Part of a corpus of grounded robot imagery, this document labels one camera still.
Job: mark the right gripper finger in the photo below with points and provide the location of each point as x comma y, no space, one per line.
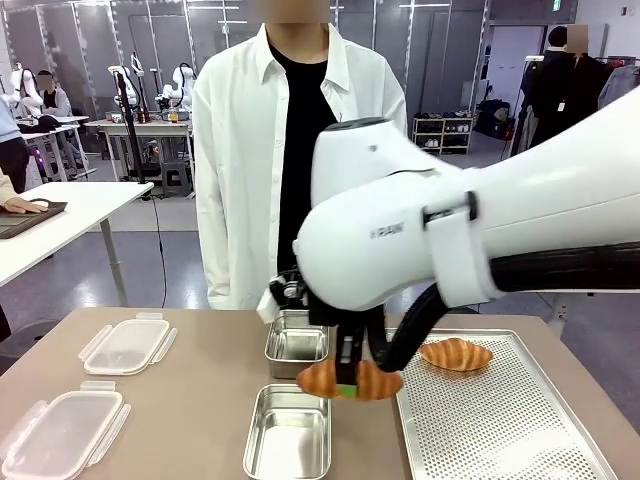
346,365
369,345

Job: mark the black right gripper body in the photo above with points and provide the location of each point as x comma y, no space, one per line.
350,320

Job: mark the golden brown croissant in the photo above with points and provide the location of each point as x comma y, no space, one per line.
457,354
320,379

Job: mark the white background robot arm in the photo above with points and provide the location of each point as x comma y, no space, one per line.
177,90
131,80
22,85

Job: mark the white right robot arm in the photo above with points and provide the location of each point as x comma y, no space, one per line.
500,210

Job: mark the beige sleeved forearm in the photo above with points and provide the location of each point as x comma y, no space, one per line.
4,190

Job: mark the stainless steel rectangular container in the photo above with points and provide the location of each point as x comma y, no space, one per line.
295,345
287,435

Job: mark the clear plastic container lid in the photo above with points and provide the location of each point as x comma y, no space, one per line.
127,345
60,430

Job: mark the bystander hand on tray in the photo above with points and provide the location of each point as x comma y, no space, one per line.
25,205

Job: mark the perforated metal baking tray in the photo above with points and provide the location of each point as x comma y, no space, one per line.
500,425

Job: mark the person in white shirt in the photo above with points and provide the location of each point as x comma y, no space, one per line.
240,175

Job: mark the wooden shoe rack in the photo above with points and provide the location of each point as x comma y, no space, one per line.
442,135

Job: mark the grey plastic stool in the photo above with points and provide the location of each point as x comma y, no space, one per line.
175,177

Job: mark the black bag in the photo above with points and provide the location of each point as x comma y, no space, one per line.
494,119

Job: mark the background work table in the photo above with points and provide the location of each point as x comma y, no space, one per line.
145,125

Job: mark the black tripod stand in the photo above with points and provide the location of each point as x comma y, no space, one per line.
131,130

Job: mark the white side table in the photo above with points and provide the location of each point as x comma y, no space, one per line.
75,215

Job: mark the standing person in black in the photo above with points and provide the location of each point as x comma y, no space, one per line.
565,95

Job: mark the dark brown flat tray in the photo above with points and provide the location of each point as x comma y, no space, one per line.
30,220

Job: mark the clothes rack with garments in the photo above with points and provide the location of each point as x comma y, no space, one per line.
620,85

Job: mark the seated person in grey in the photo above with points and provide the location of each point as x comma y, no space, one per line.
52,102

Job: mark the person in blue top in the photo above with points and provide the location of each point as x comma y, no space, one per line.
12,145

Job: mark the wrist camera with white box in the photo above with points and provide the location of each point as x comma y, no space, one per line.
285,295

